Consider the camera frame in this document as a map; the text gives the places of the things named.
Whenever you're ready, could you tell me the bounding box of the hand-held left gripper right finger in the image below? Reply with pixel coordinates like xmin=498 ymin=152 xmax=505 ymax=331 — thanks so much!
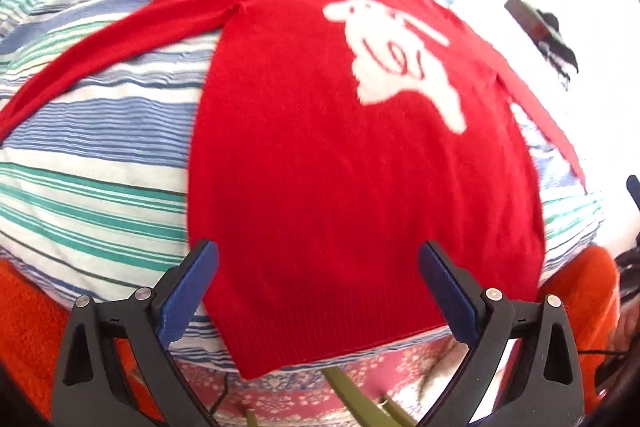
xmin=417 ymin=241 xmax=586 ymax=427

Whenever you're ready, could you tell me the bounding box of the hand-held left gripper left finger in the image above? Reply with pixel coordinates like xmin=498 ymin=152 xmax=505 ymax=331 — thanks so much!
xmin=50 ymin=239 xmax=221 ymax=427

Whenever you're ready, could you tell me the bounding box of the red sweater with white rabbit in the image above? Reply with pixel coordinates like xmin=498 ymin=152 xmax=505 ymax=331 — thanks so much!
xmin=0 ymin=0 xmax=587 ymax=380

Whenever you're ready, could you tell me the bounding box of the blue green striped bed sheet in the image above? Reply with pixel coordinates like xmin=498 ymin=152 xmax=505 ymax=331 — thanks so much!
xmin=0 ymin=0 xmax=606 ymax=358

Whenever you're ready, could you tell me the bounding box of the pink patterned rug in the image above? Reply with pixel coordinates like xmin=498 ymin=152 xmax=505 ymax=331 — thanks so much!
xmin=175 ymin=336 xmax=501 ymax=427

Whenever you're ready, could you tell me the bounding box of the orange fleece blanket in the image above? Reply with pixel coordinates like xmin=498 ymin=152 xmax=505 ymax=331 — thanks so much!
xmin=0 ymin=246 xmax=622 ymax=424

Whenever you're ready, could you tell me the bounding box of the black cable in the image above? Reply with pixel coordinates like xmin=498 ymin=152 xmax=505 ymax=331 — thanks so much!
xmin=207 ymin=372 xmax=232 ymax=414

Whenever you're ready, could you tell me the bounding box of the olive green frame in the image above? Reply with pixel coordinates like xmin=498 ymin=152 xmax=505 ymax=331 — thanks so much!
xmin=245 ymin=366 xmax=417 ymax=427

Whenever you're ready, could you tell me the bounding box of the dark wall-mounted object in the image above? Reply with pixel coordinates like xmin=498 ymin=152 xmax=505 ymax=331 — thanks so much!
xmin=504 ymin=0 xmax=580 ymax=90

